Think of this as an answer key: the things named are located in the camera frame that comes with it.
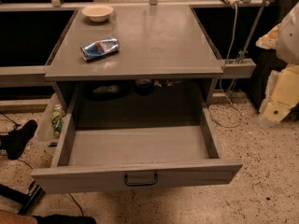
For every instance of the metal diagonal rod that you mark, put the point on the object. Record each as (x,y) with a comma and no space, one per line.
(252,25)

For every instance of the white ceramic bowl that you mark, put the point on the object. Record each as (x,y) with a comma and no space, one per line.
(97,13)

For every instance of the grey top drawer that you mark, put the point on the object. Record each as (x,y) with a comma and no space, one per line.
(168,132)

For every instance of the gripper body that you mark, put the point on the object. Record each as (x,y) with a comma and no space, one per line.
(289,36)

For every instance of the black chair base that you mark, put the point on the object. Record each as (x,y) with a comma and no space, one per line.
(25,200)

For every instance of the green plastic bottle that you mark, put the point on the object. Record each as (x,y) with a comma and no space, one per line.
(57,120)

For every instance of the black drawer handle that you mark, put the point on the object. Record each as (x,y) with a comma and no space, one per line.
(140,180)

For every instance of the grey cabinet counter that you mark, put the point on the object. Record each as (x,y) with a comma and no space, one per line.
(156,42)

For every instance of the black shoe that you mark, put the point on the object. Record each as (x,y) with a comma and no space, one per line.
(15,141)

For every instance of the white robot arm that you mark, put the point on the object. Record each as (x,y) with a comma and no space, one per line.
(284,38)

